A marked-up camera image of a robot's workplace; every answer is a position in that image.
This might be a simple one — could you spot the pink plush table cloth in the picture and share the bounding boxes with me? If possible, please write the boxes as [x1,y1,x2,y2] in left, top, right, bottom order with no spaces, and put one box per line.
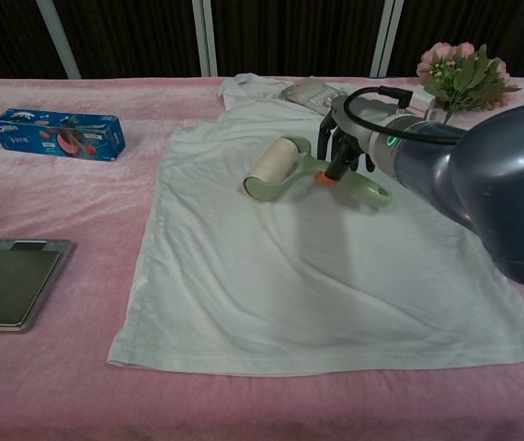
[0,75,524,441]

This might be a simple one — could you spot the white-grey frame post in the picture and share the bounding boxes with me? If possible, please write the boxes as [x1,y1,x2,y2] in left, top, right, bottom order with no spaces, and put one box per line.
[369,0,404,78]

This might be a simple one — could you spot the dark pleated curtain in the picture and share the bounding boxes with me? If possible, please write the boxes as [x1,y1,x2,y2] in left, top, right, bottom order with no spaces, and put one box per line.
[0,0,524,80]

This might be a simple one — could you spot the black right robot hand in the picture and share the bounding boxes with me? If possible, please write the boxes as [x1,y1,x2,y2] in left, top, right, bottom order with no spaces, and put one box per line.
[314,94,378,187]

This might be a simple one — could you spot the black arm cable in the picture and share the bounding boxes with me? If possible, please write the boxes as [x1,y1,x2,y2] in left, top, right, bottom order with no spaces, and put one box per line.
[342,85,469,146]

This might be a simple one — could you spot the blister card with metal knobs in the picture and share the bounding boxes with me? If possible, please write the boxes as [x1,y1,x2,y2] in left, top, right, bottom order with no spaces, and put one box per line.
[279,76,345,116]

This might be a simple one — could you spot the slanted white frame post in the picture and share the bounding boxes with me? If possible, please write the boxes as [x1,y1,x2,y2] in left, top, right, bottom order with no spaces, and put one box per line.
[35,0,82,80]

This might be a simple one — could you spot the green lint roller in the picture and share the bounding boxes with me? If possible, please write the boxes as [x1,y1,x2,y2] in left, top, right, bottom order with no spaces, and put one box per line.
[242,135,394,210]

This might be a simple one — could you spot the white t-shirt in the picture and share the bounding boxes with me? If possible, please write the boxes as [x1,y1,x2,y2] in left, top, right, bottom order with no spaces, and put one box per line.
[107,72,524,376]

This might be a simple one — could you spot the pink artificial flower bouquet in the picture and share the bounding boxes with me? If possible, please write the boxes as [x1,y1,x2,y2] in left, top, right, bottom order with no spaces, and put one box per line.
[416,41,523,126]

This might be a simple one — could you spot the white double frame post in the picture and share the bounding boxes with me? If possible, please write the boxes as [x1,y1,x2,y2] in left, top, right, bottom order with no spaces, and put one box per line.
[191,0,220,78]

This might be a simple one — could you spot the small white box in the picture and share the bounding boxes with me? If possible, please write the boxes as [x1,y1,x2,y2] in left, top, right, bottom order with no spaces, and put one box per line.
[409,89,439,112]

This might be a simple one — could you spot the grey kitchen scale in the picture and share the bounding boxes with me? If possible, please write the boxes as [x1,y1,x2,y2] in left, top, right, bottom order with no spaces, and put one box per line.
[0,238,74,334]

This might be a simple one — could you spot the blue Oreo cookie box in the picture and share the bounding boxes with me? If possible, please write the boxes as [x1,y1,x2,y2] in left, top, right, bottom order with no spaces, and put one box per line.
[0,107,128,164]

